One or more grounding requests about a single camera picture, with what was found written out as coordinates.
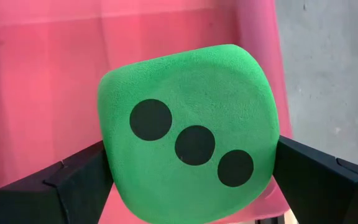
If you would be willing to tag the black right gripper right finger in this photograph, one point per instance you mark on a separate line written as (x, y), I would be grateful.
(328, 193)

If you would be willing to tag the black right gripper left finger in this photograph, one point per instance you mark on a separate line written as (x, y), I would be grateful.
(57, 199)

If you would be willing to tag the green foam die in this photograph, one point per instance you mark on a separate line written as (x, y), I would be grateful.
(197, 93)

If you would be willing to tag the pink plastic bin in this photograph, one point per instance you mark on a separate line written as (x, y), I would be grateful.
(42, 93)

